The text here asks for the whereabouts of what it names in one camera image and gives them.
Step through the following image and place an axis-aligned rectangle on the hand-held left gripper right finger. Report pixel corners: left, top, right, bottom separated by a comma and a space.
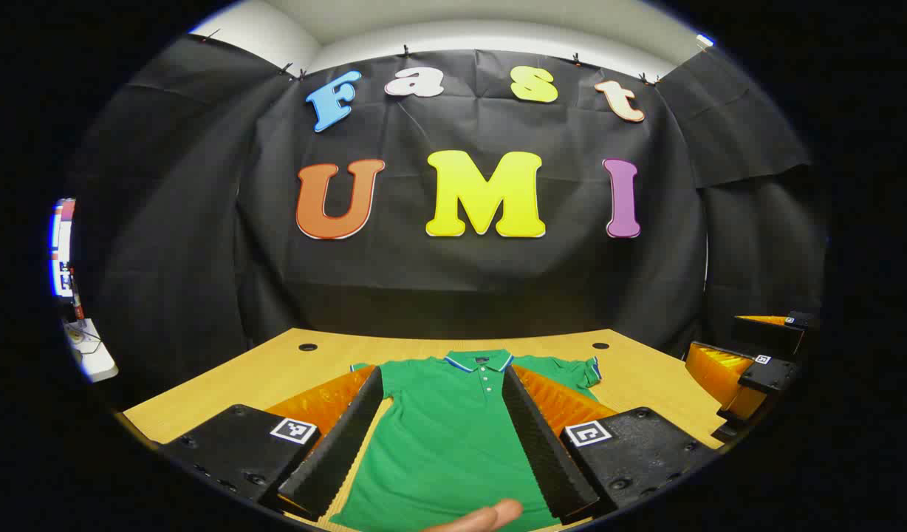
502, 365, 722, 525

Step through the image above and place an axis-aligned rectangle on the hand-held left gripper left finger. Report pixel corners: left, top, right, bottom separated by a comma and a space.
158, 366, 385, 520

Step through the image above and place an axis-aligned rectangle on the green T-shirt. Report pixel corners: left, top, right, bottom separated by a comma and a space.
328, 349, 602, 532

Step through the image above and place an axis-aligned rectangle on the black backdrop cloth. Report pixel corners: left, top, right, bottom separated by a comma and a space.
69, 33, 827, 403

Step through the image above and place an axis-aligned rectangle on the white box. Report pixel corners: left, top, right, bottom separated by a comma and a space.
64, 318, 119, 383

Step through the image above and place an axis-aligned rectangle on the bright screen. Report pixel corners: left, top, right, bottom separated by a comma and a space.
49, 198, 78, 300

